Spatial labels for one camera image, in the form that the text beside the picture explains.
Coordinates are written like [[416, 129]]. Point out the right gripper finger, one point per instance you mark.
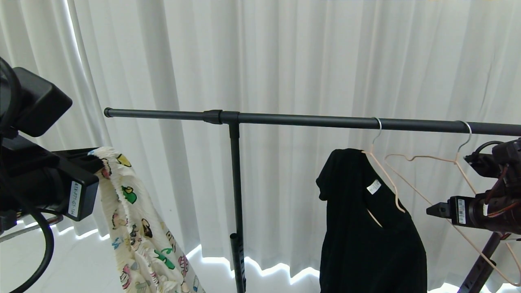
[[439, 210]]

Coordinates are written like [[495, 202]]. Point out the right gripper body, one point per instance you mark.
[[472, 211]]

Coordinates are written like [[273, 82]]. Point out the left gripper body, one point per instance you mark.
[[49, 179]]

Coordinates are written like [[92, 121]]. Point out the pink clothes hanger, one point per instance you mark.
[[435, 158], [382, 175]]

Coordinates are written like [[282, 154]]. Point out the black garment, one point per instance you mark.
[[366, 252]]

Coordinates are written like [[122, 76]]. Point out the cream printed garment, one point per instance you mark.
[[130, 228]]

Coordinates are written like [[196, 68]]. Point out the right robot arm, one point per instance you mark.
[[508, 215]]

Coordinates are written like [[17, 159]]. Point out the black clothes rack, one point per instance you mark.
[[305, 120]]

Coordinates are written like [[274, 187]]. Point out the white curtain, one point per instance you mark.
[[285, 53]]

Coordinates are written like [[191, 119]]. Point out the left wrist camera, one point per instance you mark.
[[40, 101]]

